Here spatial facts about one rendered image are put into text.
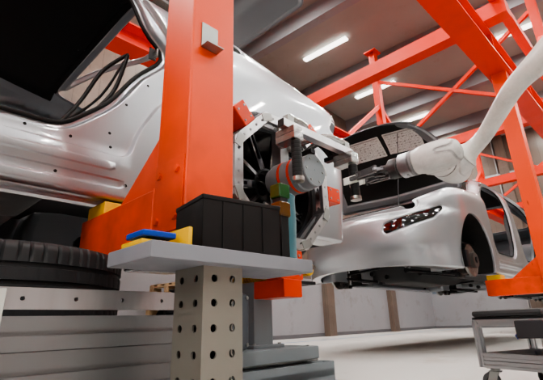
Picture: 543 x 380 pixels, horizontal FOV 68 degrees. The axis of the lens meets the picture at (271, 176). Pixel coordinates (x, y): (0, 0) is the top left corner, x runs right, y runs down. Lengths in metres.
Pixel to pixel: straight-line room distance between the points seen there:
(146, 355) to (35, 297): 0.28
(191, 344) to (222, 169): 0.51
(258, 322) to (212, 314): 0.80
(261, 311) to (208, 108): 0.82
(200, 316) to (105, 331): 0.28
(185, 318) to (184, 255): 0.15
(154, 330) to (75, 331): 0.18
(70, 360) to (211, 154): 0.59
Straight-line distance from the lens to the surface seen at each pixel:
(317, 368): 1.67
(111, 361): 1.03
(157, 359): 1.08
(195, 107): 1.17
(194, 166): 1.10
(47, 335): 0.97
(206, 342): 0.82
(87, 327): 1.00
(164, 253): 0.74
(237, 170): 1.47
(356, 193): 1.60
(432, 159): 1.44
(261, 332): 1.63
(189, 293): 0.86
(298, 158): 1.36
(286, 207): 1.07
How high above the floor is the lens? 0.31
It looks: 20 degrees up
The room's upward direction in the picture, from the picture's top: 2 degrees counter-clockwise
